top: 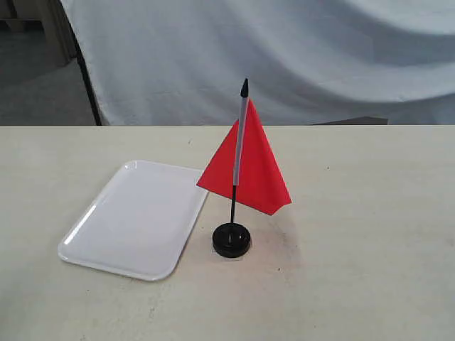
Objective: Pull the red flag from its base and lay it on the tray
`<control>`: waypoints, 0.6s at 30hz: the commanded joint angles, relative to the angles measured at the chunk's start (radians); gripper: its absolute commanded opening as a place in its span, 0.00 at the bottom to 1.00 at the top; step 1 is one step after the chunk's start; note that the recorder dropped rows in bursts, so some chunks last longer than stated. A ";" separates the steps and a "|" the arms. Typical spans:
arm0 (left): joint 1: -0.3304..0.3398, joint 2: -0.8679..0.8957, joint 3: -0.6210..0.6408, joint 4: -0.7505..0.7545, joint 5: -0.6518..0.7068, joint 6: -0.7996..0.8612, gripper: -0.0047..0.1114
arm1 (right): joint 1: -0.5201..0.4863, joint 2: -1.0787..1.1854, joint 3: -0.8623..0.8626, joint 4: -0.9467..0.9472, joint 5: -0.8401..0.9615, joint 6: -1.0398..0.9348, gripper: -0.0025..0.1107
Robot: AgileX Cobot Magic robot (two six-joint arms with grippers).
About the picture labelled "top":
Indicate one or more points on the red flag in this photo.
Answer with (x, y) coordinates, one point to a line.
(244, 168)

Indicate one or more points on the black round flag base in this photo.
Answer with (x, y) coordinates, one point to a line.
(231, 240)

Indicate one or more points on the white rectangular plastic tray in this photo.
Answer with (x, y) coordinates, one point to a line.
(139, 223)

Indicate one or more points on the white backdrop cloth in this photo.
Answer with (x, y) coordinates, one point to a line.
(308, 62)

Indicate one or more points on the black backdrop stand pole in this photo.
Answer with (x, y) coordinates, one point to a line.
(84, 73)

